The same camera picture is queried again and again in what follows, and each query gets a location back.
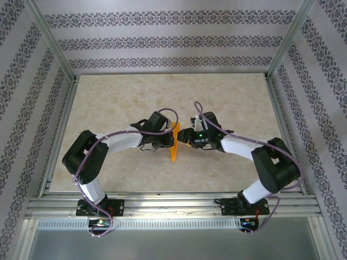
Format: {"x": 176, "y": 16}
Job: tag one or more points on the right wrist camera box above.
{"x": 196, "y": 123}

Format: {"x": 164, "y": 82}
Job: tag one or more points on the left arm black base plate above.
{"x": 119, "y": 207}

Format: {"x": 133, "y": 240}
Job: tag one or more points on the long aluminium mounting rail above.
{"x": 173, "y": 205}

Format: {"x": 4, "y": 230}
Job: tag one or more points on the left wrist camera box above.
{"x": 168, "y": 124}

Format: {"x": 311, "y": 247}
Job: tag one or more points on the small controller board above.
{"x": 100, "y": 223}
{"x": 248, "y": 222}

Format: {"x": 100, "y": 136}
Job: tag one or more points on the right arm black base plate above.
{"x": 227, "y": 207}

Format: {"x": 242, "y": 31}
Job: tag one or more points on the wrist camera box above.
{"x": 168, "y": 124}
{"x": 196, "y": 123}

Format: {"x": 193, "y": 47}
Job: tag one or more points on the grey metal panel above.
{"x": 173, "y": 246}

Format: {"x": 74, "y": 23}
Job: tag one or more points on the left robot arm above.
{"x": 119, "y": 142}

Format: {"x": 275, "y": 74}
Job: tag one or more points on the orange paper sheet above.
{"x": 176, "y": 135}

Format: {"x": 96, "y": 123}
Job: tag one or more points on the aluminium side rail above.
{"x": 67, "y": 108}
{"x": 278, "y": 108}

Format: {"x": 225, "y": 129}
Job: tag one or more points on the aluminium frame bar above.
{"x": 320, "y": 238}
{"x": 25, "y": 238}

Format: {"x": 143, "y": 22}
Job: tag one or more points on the aluminium frame post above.
{"x": 52, "y": 40}
{"x": 288, "y": 40}

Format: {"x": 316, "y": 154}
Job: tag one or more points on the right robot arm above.
{"x": 238, "y": 147}

